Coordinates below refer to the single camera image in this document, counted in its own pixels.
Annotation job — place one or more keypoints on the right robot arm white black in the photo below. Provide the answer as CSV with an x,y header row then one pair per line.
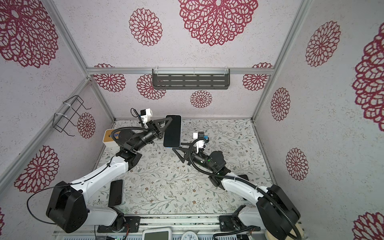
x,y
270,209

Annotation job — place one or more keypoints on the round white dial timer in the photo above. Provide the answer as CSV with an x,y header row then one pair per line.
x,y
189,236

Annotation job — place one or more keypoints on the grey wall shelf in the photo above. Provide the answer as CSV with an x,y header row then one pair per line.
x,y
191,80

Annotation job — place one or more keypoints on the white box with wooden top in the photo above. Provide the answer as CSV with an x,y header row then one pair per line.
x,y
107,139

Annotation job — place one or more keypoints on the black phone front left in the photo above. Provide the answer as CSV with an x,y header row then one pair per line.
x,y
116,193

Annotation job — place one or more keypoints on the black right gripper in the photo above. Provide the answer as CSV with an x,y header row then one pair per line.
x,y
195,156

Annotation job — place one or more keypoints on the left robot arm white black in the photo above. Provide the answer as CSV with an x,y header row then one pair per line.
x,y
68,206

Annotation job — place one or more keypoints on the black wire wall basket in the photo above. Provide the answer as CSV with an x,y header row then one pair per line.
x,y
72,106

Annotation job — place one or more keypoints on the white digital display device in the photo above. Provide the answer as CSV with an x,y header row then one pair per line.
x,y
157,234

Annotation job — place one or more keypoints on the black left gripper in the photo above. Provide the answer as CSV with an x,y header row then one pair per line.
x,y
155,129

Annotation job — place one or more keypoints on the beige sponge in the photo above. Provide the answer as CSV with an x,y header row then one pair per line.
x,y
296,233

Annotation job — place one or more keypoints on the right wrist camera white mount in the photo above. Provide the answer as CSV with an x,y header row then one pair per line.
x,y
201,144

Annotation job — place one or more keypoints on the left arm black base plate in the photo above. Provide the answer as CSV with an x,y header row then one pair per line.
x,y
126,224

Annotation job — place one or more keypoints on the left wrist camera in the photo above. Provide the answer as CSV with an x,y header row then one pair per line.
x,y
146,115

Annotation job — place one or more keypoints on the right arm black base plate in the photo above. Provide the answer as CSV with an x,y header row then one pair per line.
x,y
231,223

